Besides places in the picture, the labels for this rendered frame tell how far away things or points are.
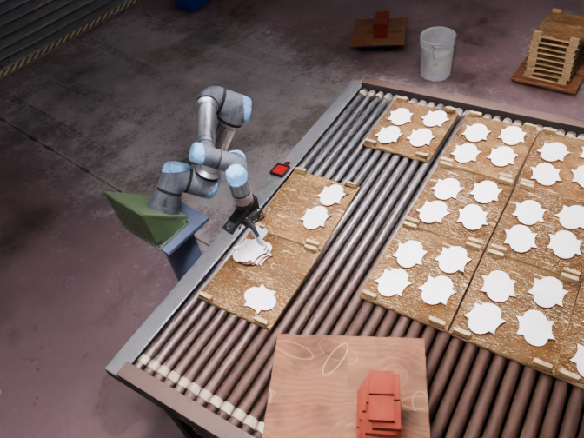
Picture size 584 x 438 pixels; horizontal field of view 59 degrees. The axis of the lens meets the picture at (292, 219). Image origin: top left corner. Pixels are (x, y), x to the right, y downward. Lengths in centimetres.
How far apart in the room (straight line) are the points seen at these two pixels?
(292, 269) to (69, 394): 168
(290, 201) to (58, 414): 178
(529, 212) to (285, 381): 124
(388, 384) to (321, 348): 37
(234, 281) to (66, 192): 261
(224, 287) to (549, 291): 124
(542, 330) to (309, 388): 84
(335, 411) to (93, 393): 185
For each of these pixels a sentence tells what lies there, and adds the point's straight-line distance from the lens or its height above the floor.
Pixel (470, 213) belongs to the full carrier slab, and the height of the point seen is 95.
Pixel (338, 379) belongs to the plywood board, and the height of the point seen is 104.
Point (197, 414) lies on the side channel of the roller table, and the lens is 191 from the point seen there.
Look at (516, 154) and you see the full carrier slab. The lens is 264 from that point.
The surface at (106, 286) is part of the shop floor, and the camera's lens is 368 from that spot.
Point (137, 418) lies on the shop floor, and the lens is 310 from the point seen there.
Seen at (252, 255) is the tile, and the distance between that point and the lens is 218.
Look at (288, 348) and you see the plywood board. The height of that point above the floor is 104.
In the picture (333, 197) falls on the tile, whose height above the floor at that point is 95.
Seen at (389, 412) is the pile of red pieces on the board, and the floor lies 124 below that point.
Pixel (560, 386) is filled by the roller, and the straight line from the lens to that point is 198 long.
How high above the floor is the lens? 263
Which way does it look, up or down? 46 degrees down
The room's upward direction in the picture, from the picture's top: 11 degrees counter-clockwise
